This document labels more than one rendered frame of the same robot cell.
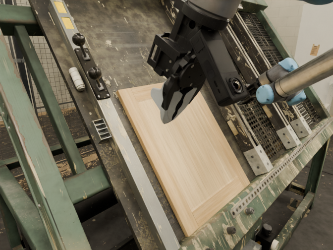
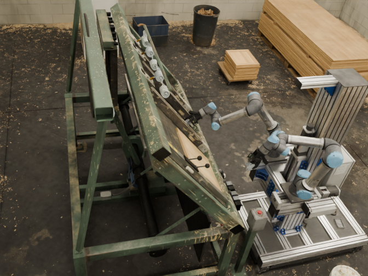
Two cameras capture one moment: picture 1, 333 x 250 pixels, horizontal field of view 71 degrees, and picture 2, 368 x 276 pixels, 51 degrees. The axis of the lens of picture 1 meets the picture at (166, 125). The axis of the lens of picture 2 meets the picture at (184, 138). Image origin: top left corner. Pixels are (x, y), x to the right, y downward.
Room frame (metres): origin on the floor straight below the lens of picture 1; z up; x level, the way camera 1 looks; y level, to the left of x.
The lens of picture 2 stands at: (-0.01, 2.20, 3.46)
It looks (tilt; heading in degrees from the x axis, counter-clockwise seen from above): 41 degrees down; 295
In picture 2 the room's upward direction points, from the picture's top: 8 degrees clockwise
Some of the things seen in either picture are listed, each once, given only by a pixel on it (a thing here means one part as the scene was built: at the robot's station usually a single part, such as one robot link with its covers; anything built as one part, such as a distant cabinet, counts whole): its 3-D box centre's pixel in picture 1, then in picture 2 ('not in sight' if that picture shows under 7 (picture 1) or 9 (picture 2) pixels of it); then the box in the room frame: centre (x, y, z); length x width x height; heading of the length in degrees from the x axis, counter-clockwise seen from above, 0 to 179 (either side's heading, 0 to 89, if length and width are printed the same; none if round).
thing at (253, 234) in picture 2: not in sight; (245, 249); (0.23, -0.02, 0.38); 0.06 x 0.06 x 0.75; 45
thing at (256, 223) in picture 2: not in sight; (257, 219); (0.23, -0.02, 0.84); 0.12 x 0.12 x 0.18; 45
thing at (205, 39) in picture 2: not in sight; (204, 26); (2.89, -4.16, 0.33); 0.52 x 0.51 x 0.65; 137
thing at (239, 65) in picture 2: not in sight; (237, 66); (1.82, -3.41, 0.20); 0.61 x 0.53 x 0.40; 137
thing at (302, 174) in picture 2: not in sight; (303, 178); (0.04, -0.35, 1.20); 0.13 x 0.12 x 0.14; 111
